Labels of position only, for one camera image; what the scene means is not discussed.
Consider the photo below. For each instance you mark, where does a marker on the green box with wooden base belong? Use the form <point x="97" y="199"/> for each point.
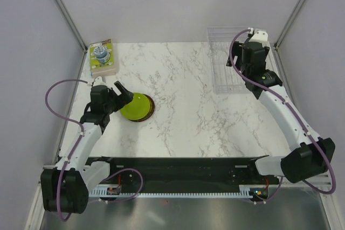
<point x="102" y="59"/>

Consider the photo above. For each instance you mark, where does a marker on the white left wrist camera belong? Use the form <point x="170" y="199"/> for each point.
<point x="99" y="81"/>

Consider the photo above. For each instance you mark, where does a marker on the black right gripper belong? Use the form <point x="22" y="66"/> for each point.
<point x="236" y="50"/>

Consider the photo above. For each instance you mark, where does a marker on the aluminium frame post right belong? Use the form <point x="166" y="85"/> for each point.
<point x="289" y="23"/>

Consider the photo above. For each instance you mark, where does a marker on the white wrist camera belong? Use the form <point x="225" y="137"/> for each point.
<point x="99" y="81"/>
<point x="258" y="35"/>

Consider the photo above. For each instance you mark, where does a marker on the aluminium frame post left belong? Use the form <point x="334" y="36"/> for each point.
<point x="70" y="23"/>

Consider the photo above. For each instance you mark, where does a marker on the white slotted cable duct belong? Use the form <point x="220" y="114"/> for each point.
<point x="179" y="191"/>

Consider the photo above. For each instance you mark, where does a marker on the aluminium frame post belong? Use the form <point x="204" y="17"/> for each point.
<point x="289" y="23"/>
<point x="70" y="23"/>

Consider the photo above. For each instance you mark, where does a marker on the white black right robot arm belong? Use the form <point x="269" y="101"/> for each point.
<point x="310" y="154"/>

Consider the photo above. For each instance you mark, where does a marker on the lime green plate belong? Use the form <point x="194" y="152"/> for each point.
<point x="138" y="109"/>

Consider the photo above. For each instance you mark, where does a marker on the yellow patterned plate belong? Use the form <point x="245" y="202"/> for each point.
<point x="149" y="111"/>

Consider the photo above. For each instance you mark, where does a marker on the aluminium rail front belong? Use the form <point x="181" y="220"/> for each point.
<point x="320" y="178"/>

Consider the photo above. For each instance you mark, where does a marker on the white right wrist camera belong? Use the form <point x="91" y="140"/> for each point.
<point x="258" y="35"/>

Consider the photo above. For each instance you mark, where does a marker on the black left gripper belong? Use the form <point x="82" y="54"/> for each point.
<point x="123" y="99"/>

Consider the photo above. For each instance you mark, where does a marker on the white wire dish rack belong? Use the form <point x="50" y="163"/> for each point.
<point x="228" y="79"/>

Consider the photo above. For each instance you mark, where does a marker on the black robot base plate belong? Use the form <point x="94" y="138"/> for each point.
<point x="133" y="178"/>

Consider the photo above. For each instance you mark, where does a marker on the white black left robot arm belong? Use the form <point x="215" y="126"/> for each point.
<point x="66" y="186"/>

